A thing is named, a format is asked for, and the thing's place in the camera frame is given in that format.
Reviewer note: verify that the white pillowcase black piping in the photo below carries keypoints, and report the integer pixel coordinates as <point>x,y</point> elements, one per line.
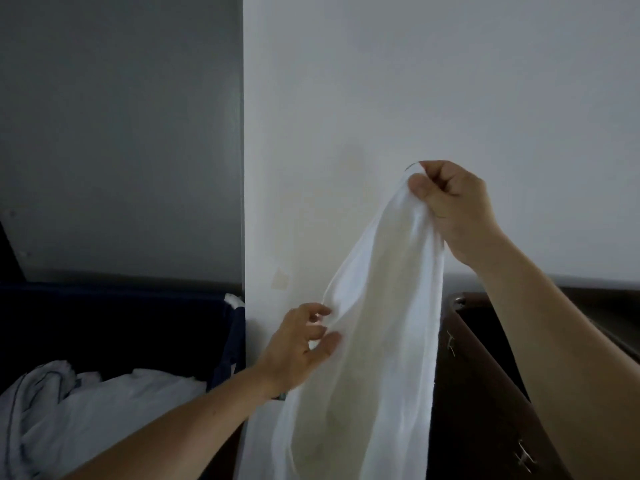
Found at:
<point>100,414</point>

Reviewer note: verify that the navy laundry hamper white frame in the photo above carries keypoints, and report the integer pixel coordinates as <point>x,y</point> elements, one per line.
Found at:
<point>125,329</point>

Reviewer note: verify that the person's right hand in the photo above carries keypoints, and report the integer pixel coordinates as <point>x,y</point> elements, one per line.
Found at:
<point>460,209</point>

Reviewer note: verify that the grey door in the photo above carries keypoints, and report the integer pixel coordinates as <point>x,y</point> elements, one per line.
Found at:
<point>115,134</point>

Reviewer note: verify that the person's right forearm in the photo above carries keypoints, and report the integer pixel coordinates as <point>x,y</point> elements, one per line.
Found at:
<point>575,369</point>

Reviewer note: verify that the brown housekeeping cart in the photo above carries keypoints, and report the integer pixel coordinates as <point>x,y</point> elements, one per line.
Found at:
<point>475,419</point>

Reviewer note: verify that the person's left hand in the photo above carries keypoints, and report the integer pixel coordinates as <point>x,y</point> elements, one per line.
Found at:
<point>295,354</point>

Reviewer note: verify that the person's left forearm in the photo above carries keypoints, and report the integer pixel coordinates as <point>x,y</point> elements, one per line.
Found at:
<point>175,434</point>

